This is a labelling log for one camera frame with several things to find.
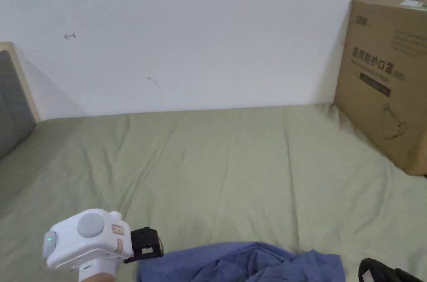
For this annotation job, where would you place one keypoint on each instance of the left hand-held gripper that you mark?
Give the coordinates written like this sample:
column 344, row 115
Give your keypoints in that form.
column 86, row 242

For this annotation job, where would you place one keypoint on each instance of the grey padded headboard, wooden frame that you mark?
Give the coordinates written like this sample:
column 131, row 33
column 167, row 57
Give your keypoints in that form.
column 11, row 102

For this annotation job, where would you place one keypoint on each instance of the brown cardboard carton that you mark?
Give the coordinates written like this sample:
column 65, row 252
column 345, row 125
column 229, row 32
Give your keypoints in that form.
column 383, row 78

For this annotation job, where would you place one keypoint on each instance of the bed with pale green sheet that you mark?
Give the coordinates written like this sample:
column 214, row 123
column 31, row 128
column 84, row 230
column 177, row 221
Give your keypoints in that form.
column 213, row 168

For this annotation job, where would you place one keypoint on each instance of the person's left hand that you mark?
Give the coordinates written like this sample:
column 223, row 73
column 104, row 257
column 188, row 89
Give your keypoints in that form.
column 96, row 279

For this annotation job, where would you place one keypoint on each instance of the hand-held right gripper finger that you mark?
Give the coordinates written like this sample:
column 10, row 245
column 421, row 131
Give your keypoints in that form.
column 380, row 270

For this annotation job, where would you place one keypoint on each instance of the blue shirt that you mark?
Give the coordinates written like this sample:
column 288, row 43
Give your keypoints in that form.
column 240, row 263

